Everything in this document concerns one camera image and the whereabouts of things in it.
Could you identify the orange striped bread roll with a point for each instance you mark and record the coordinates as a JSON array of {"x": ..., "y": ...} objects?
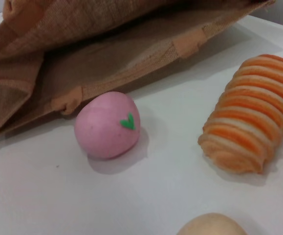
[{"x": 248, "y": 115}]

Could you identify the brown jute handbag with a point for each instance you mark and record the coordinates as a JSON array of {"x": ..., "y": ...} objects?
[{"x": 121, "y": 36}]

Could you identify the beige round fruit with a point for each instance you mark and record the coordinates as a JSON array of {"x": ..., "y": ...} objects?
[{"x": 212, "y": 225}]

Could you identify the pink peach toy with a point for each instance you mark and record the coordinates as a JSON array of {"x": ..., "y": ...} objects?
[{"x": 102, "y": 132}]

